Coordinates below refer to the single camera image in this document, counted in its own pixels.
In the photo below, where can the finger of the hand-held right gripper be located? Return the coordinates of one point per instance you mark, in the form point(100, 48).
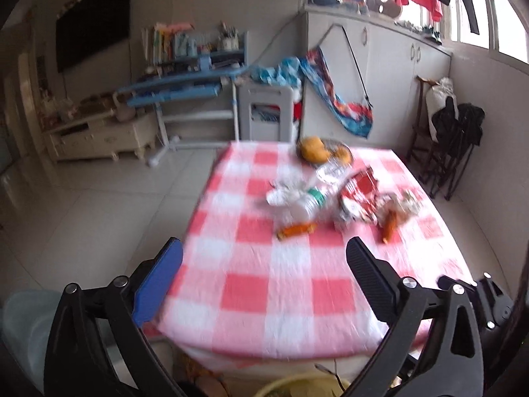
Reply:
point(496, 297)

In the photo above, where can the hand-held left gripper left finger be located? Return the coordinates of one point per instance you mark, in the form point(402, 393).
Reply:
point(159, 281)

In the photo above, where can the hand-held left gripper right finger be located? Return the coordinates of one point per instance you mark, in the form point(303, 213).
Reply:
point(368, 281)

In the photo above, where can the orange sausage stick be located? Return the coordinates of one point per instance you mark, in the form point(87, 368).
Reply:
point(389, 223)

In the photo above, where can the plastic wrap with carrot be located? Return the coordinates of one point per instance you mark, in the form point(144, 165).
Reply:
point(407, 202)

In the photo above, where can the orange snack wrapper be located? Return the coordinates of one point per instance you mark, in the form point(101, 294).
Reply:
point(295, 230)

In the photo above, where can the red snack bag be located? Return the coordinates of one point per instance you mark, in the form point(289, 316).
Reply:
point(357, 186)

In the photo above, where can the clear plastic bottle green label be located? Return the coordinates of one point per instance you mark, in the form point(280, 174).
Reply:
point(316, 198)

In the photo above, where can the yellow plastic basin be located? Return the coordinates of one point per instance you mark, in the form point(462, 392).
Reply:
point(297, 388)

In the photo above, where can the pink checkered tablecloth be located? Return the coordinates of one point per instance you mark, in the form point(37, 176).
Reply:
point(268, 289)

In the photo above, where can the yellow mango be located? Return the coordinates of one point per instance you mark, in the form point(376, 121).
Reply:
point(343, 156)
point(314, 149)

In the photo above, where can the woven fruit plate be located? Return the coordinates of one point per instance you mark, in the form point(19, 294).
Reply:
point(341, 145)

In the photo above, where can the pale grey plastic chair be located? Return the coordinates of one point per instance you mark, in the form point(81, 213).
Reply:
point(24, 326)

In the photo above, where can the cream television stand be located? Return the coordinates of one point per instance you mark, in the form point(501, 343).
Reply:
point(99, 138)

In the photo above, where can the wooden folding chair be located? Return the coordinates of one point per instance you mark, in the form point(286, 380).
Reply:
point(417, 124)

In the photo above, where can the black folding chairs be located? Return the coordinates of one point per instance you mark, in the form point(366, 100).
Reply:
point(458, 132)

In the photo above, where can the cream jug vase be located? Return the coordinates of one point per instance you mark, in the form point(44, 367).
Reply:
point(123, 109)

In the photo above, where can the blue study desk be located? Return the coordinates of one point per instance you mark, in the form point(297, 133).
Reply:
point(177, 87)

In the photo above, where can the white sack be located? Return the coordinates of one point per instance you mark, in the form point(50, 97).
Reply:
point(438, 97)

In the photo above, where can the white cabinet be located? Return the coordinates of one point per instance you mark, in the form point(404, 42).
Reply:
point(392, 78)

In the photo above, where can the blue plastic bag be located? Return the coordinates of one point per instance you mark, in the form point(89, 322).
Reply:
point(285, 70)

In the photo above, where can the row of books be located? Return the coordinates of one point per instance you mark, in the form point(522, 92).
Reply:
point(159, 45)

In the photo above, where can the white pen holder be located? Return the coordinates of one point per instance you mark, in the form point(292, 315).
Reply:
point(228, 41)

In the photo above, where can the pink plush toy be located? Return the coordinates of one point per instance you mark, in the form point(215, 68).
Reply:
point(177, 26)

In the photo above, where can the pair of dark shoes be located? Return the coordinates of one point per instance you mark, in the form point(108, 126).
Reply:
point(425, 31)

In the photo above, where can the black wall television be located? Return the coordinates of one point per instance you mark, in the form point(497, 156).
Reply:
point(95, 20)

